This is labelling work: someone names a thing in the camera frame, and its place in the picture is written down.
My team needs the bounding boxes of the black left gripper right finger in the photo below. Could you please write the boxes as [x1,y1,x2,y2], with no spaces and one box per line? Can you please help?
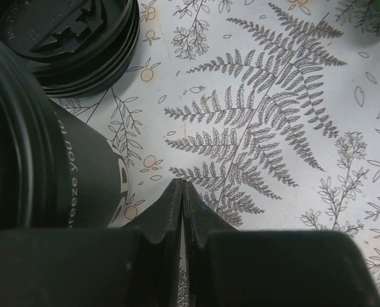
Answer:
[182,182,380,306]

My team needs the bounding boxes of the black coffee lid stack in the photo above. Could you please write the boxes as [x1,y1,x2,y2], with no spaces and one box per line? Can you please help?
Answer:
[0,1,139,98]

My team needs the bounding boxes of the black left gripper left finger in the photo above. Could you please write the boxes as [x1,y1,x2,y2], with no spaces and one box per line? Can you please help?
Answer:
[0,179,184,306]

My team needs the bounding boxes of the black sleeved paper cup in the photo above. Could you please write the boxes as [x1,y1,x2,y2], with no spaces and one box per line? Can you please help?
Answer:
[53,102,129,228]

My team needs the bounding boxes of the floral patterned table mat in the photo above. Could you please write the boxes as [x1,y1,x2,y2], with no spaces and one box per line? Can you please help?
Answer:
[58,1,380,290]

